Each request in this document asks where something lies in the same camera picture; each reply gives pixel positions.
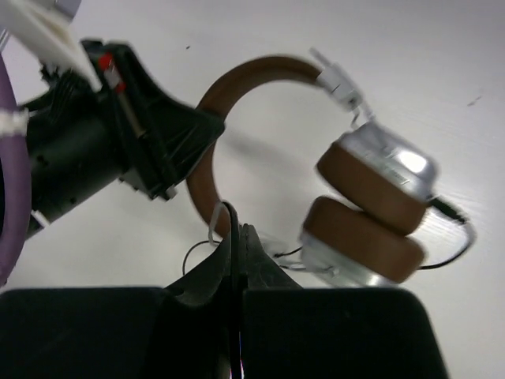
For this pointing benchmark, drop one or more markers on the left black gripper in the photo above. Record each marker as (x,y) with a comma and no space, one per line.
(131,130)

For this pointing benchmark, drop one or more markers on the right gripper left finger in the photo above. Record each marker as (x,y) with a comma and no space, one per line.
(200,334)

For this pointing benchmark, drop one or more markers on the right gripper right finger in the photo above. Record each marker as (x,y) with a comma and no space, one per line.
(271,325)

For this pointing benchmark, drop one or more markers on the brown silver headphones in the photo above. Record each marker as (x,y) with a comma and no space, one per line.
(364,238)

